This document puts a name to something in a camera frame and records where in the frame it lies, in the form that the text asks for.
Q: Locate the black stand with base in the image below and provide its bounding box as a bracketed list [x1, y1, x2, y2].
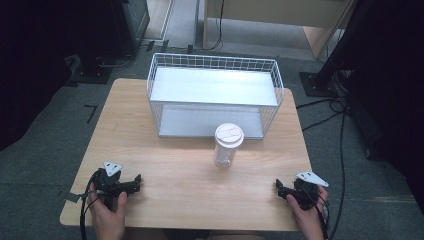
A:
[68, 53, 116, 85]

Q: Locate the black floor cable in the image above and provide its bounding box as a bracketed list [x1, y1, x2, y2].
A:
[295, 95, 350, 240]

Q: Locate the white wire shelf rack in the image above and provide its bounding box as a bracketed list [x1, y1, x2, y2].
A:
[146, 52, 286, 141]

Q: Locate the light wooden desk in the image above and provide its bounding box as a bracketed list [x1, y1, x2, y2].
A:
[202, 0, 355, 60]

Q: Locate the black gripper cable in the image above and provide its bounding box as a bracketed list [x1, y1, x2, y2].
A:
[308, 190, 332, 240]
[78, 169, 102, 240]

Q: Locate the person's left hand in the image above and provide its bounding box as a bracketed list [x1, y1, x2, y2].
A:
[87, 191, 129, 240]

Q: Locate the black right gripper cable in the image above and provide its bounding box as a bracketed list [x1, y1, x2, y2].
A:
[308, 190, 332, 240]

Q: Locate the grey tape tag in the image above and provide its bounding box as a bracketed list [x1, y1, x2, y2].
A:
[64, 191, 82, 204]

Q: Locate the person's right hand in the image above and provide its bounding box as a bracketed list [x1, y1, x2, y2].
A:
[286, 185, 330, 240]

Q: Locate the black hanging cable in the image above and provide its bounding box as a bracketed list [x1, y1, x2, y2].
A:
[199, 0, 225, 52]

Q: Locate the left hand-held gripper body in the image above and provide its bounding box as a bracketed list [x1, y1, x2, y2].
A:
[91, 161, 135, 213]

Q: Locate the clear plastic cup white lid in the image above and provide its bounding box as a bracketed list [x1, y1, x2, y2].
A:
[213, 122, 245, 168]

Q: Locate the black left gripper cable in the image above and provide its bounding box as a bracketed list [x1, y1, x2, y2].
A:
[78, 169, 102, 240]

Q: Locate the black stand base plate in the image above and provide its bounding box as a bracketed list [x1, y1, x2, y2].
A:
[298, 71, 338, 99]

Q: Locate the dark cabinet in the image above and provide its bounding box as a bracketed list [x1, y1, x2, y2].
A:
[109, 0, 151, 58]

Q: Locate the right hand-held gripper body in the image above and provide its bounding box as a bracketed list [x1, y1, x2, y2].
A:
[285, 171, 330, 212]

